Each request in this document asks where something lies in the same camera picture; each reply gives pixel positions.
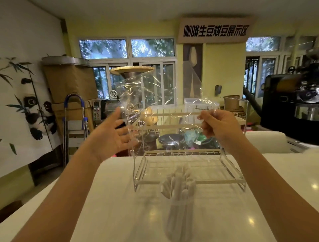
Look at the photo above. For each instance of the person's left hand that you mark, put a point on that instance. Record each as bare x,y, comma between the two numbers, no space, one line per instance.
107,139

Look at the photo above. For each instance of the person's right hand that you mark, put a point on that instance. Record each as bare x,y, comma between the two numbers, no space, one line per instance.
224,127

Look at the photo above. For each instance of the person's right thumb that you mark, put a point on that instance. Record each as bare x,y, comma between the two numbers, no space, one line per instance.
208,114

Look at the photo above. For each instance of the person's left thumb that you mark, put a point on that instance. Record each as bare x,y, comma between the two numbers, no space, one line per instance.
116,117

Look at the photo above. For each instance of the clear plastic bag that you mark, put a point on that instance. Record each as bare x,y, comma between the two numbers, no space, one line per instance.
149,94

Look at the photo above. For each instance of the person's left forearm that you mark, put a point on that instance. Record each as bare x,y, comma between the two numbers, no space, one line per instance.
62,199

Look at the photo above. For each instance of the person's right forearm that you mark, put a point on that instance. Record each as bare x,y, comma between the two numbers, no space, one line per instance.
269,194

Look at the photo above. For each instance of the small silver roaster machine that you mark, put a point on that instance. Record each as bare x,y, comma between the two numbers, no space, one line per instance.
104,109

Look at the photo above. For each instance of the white plastic storage box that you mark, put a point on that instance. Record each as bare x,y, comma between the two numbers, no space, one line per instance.
194,102

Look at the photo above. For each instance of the brown woven basket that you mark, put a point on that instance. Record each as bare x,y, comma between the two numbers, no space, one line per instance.
231,102

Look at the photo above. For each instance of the wood-rimmed metal funnel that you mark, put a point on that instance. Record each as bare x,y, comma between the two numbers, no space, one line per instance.
130,70

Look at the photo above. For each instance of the white cushioned seat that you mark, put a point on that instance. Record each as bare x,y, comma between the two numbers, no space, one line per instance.
268,142

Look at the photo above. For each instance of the large white-framed window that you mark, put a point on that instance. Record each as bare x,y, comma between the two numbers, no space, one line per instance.
104,48

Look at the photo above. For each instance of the clear acrylic rack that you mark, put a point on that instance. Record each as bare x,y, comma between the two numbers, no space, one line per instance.
154,182

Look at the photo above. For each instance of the large black coffee roaster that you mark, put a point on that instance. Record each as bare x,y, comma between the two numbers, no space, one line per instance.
286,104

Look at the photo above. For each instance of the brown sign board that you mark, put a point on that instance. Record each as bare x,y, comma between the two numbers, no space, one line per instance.
215,30

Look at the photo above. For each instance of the narrow white-framed window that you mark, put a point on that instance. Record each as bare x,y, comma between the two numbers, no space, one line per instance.
263,44

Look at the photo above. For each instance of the grey wall lamp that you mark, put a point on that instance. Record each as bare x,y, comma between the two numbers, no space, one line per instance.
218,89

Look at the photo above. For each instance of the black duct pipe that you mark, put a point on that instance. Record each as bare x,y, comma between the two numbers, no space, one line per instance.
251,99

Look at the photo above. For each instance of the brown wall poster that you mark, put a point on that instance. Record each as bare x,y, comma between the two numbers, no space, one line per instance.
192,67

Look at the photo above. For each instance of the panda bamboo wall painting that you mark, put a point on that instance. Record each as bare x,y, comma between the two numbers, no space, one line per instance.
35,112

